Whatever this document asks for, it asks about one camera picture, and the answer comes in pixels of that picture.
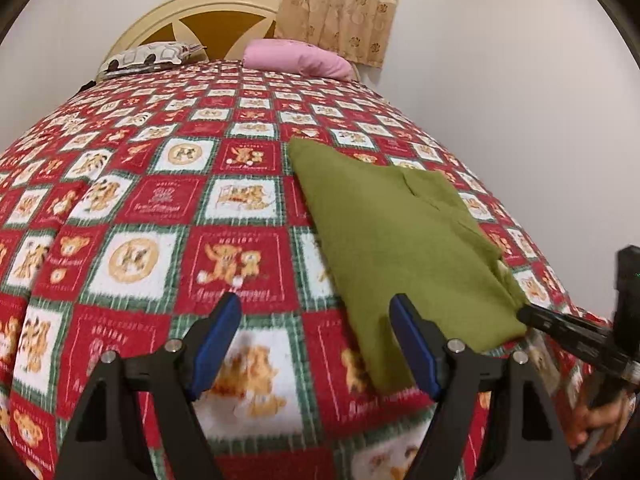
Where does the white car print pillow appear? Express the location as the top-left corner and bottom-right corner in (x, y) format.
(99, 41), (205, 74)

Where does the right hand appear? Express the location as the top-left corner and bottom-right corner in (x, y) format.
(562, 389), (634, 453)

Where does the red bear patchwork bedspread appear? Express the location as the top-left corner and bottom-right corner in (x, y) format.
(1, 62), (578, 479)

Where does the pink pillow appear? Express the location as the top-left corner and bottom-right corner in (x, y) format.
(242, 39), (354, 81)

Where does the cream wooden headboard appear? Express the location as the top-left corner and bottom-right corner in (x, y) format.
(94, 0), (362, 84)

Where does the green orange knitted sweater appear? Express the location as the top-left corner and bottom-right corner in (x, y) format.
(288, 138), (526, 394)

